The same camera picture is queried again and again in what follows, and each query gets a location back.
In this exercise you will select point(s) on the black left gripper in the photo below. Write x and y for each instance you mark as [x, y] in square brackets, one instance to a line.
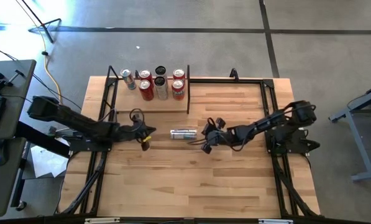
[132, 132]

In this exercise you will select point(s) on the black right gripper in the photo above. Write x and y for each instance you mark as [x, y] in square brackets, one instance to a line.
[225, 137]

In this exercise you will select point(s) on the blue silver Red Bull can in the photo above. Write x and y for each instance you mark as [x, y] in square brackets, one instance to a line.
[127, 79]
[183, 134]

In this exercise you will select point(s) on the red Coca-Cola can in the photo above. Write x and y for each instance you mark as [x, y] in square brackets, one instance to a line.
[144, 74]
[146, 91]

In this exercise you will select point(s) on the white Celsius can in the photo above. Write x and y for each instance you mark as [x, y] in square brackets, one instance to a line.
[161, 70]
[162, 90]

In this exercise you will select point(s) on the red Fanta can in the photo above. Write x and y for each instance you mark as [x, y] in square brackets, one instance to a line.
[179, 74]
[178, 90]

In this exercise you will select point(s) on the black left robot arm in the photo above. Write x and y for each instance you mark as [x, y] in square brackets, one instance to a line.
[73, 119]

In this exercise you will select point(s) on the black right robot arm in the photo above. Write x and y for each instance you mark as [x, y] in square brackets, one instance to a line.
[281, 119]

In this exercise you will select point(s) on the black clamp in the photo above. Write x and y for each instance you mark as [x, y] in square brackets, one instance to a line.
[137, 74]
[234, 74]

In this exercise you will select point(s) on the white paper sheet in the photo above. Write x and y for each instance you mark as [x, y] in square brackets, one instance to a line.
[45, 161]

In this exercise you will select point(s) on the black stand legs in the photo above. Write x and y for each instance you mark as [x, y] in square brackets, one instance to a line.
[52, 40]

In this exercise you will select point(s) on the black caster wheel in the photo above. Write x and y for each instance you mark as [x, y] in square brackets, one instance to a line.
[21, 205]

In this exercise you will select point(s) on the grey office desk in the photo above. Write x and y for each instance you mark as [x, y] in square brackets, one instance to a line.
[2, 193]

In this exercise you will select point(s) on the black aluminium rig frame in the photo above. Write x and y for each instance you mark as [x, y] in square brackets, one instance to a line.
[241, 81]

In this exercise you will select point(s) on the white bracket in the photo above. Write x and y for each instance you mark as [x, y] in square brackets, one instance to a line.
[101, 220]
[275, 221]

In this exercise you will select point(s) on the grey metal desk frame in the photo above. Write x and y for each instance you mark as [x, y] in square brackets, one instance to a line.
[368, 175]

